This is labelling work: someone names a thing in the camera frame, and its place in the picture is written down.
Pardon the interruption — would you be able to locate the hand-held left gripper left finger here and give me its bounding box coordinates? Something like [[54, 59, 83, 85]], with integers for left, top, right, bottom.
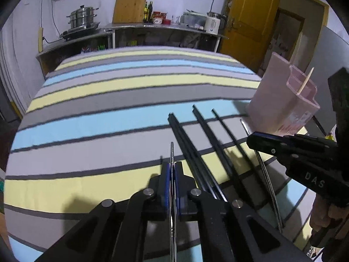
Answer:
[[35, 157, 172, 262]]

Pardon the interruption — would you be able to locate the dark oil bottle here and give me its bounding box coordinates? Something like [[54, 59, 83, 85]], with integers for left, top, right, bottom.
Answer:
[[144, 1, 154, 23]]

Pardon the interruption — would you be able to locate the person's right hand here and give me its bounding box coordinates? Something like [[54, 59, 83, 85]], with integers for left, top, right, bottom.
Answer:
[[311, 196, 349, 240]]

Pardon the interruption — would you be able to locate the clear plastic storage box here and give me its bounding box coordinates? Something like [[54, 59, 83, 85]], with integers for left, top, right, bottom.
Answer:
[[181, 11, 208, 29]]

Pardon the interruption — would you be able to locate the stainless steel steamer pot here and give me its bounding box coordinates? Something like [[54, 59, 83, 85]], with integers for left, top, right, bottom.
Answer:
[[68, 5, 99, 29]]

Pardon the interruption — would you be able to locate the pink plastic cutlery holder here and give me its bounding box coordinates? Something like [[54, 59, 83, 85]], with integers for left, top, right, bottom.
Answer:
[[247, 52, 320, 137]]

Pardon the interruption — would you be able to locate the black induction cooker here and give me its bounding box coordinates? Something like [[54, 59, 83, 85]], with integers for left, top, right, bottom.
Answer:
[[59, 22, 101, 40]]

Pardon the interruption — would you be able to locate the striped tablecloth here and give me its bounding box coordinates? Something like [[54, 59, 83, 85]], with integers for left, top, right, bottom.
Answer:
[[4, 46, 322, 262]]

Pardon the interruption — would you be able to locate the steel kitchen counter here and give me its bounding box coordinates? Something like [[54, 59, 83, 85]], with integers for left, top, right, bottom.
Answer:
[[103, 22, 229, 53]]

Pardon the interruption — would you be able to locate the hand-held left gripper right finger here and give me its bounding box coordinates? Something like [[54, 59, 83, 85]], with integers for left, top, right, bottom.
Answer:
[[174, 162, 310, 262]]

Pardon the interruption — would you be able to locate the white electric kettle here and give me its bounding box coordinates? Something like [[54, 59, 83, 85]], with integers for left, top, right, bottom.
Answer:
[[205, 11, 227, 35]]

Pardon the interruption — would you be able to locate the wooden chopstick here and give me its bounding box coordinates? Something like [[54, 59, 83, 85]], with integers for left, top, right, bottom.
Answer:
[[298, 67, 315, 95]]

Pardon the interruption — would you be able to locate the yellow wooden door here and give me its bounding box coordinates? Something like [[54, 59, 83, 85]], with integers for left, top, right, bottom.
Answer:
[[219, 0, 281, 73]]

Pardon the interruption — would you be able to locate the yellow wooden door frame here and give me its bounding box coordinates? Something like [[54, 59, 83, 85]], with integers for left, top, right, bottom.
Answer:
[[277, 0, 330, 73]]

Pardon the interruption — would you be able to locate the grey refrigerator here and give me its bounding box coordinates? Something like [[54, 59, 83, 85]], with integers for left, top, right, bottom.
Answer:
[[307, 26, 349, 142]]

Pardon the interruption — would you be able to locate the wooden cutting board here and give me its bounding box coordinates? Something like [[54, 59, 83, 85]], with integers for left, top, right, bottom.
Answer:
[[112, 0, 148, 24]]

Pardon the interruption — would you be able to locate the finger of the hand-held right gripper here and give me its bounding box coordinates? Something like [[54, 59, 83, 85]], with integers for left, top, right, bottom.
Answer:
[[247, 132, 338, 167]]

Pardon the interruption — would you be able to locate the low steel shelf unit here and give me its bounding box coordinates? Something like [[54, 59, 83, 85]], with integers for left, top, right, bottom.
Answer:
[[36, 29, 113, 77]]

